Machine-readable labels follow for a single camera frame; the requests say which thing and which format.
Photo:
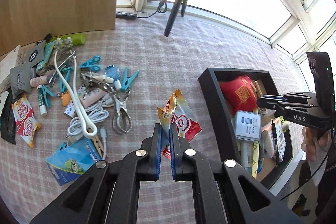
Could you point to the black sachet pack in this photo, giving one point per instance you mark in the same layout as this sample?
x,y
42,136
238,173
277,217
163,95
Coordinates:
x,y
8,126

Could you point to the polka dot tissue pack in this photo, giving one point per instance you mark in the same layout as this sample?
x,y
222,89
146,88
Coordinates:
x,y
280,140

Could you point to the green tube bottle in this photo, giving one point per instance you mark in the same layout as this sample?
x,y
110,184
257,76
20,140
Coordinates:
x,y
77,39

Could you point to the metal tongs clip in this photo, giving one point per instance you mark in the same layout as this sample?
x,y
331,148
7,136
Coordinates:
x,y
121,122

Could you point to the pink cosmetic bottle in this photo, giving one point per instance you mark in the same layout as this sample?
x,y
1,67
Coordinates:
x,y
41,80

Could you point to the grey Ta sachet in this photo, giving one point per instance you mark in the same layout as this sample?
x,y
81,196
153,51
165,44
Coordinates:
x,y
35,55

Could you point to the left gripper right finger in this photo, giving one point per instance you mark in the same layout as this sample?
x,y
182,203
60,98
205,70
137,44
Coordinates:
x,y
224,192

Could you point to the black inline cable remote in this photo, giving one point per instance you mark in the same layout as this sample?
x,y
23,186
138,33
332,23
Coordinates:
x,y
126,15

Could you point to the black pen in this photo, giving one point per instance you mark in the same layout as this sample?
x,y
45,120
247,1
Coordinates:
x,y
276,153

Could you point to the orange tissue pack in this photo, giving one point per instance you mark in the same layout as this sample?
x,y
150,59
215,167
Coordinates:
x,y
268,142

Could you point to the red drawstring bag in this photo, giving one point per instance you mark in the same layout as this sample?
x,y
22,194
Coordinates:
x,y
239,94

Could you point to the silver tin box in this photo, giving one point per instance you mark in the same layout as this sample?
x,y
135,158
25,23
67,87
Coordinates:
x,y
247,126

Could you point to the yellow straw packet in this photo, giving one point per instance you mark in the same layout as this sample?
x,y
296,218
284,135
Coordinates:
x,y
255,159

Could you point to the blue cartoon card pack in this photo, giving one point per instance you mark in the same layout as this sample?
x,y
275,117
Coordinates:
x,y
70,161

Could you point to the blue plastic wrapped item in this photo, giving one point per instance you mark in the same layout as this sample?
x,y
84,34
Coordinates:
x,y
113,72

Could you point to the white blue cream tube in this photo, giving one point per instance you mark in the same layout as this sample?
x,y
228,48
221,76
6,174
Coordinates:
x,y
246,153

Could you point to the white medicine box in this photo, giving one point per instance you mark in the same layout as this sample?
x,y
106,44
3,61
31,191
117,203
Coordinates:
x,y
13,59

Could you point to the yellow plastic shuttlecock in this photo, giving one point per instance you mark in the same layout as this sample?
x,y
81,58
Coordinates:
x,y
284,124

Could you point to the blue clothespin open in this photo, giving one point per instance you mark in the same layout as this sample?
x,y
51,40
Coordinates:
x,y
127,81

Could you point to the grey tea sachet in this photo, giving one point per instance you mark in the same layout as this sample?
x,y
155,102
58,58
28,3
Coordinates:
x,y
20,77

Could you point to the person right hand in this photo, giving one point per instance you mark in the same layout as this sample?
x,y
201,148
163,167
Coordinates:
x,y
310,143

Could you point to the coffee mate sachet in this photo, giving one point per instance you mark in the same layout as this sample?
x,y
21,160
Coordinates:
x,y
178,112
26,124

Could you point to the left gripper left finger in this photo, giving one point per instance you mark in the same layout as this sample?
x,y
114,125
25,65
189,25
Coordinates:
x,y
108,192

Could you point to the plaid tablecloth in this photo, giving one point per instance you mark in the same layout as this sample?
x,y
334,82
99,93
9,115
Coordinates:
x,y
164,64

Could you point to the teal cream tube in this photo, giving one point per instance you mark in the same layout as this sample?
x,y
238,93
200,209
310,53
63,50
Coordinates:
x,y
47,53

